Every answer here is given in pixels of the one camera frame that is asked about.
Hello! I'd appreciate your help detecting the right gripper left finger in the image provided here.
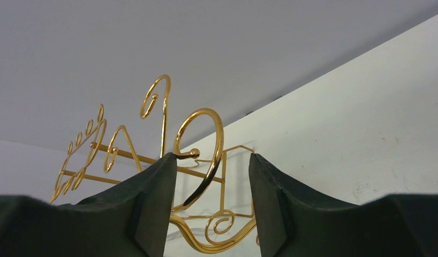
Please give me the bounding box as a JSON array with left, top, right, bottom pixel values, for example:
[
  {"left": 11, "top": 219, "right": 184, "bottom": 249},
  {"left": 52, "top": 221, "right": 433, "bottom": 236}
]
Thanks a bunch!
[{"left": 0, "top": 153, "right": 177, "bottom": 256}]

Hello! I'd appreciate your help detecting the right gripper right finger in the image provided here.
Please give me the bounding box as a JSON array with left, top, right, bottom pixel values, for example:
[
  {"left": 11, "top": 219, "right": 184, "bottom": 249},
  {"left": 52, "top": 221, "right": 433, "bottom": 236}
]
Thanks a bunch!
[{"left": 248, "top": 154, "right": 438, "bottom": 256}]

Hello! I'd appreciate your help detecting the gold tree rack wooden base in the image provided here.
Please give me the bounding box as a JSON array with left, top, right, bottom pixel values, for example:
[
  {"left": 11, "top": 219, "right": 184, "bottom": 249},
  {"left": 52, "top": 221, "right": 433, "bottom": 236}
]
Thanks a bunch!
[{"left": 170, "top": 108, "right": 256, "bottom": 254}]

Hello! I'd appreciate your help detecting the gold rectangular wire glass rack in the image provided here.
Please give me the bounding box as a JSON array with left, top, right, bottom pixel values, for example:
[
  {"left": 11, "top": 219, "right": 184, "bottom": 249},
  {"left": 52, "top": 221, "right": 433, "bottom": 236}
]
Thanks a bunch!
[{"left": 48, "top": 103, "right": 257, "bottom": 221}]

